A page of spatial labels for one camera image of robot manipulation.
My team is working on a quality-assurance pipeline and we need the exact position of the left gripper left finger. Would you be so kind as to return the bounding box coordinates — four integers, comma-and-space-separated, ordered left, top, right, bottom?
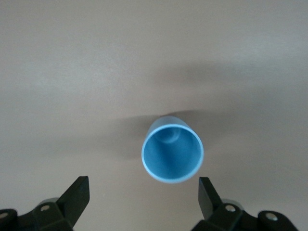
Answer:
16, 176, 90, 231

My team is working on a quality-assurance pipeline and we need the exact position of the blue plastic cup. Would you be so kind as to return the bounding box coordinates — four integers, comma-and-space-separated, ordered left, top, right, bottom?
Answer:
141, 115, 205, 185

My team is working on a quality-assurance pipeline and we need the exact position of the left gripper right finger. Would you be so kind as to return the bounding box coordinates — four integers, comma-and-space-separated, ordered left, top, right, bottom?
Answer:
191, 177, 260, 231

